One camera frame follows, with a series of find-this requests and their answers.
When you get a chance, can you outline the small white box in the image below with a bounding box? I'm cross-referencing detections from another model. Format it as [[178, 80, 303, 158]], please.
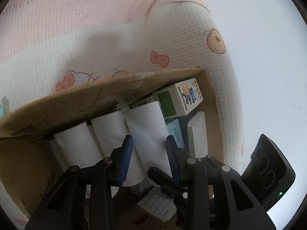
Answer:
[[131, 95, 155, 109]]

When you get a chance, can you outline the green white cartoon box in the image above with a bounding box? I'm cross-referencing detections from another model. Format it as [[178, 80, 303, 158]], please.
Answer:
[[153, 78, 203, 117]]

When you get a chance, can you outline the brown cardboard box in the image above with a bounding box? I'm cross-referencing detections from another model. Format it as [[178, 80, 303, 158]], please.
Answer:
[[0, 68, 224, 230]]

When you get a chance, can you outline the white desktop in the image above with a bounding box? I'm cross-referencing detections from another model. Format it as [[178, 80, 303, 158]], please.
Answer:
[[201, 0, 307, 221]]

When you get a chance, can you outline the white spiral notepad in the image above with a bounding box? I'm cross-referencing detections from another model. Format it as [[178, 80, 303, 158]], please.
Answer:
[[187, 111, 209, 159]]

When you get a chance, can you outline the pink cartoon printed mat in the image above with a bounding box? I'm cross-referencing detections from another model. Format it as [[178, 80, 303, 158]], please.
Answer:
[[0, 0, 245, 230]]

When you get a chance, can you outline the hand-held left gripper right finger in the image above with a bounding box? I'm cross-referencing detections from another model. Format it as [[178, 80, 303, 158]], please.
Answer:
[[165, 135, 276, 230]]

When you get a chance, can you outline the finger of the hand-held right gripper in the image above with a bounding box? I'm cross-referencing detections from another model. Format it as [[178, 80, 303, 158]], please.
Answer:
[[197, 154, 224, 171], [147, 167, 190, 212]]

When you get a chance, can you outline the white paper tube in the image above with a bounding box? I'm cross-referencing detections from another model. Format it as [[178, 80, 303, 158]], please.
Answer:
[[123, 101, 172, 187]]

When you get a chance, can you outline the stack of white rolls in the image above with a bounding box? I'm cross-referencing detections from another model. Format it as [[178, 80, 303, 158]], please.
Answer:
[[49, 110, 135, 204]]

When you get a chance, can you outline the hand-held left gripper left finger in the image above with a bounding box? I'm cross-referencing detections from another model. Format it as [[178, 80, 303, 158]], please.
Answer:
[[24, 135, 133, 230]]

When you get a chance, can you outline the light blue case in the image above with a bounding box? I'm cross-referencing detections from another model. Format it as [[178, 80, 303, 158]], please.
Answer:
[[165, 118, 185, 150]]

